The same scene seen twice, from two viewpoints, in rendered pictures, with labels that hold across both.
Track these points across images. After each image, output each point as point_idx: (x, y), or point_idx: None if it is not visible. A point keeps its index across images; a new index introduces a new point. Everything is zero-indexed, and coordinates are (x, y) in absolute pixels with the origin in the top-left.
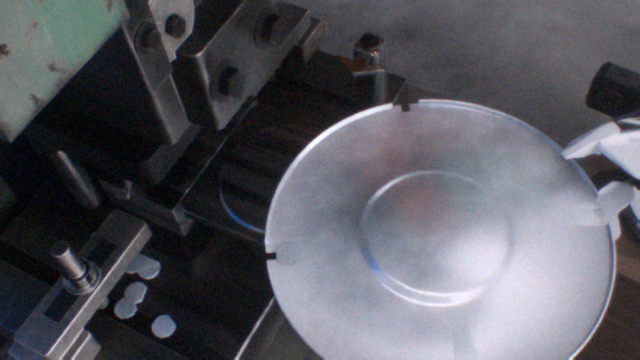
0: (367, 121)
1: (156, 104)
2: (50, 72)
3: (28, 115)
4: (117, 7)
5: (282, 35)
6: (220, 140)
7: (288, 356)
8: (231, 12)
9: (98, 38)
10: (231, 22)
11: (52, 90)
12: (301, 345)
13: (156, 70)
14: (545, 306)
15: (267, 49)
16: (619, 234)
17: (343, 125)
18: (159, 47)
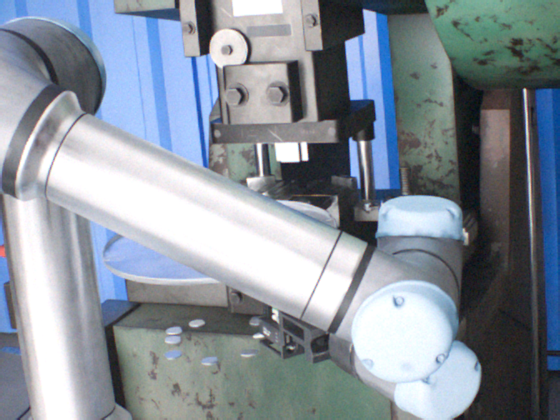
0: (313, 213)
1: (218, 91)
2: (136, 2)
3: (123, 9)
4: (170, 0)
5: (276, 99)
6: (296, 194)
7: (190, 312)
8: (253, 64)
9: (158, 5)
10: (250, 67)
11: (134, 8)
12: (197, 314)
13: (190, 47)
14: (163, 269)
15: (277, 109)
16: (258, 335)
17: (307, 208)
18: (195, 38)
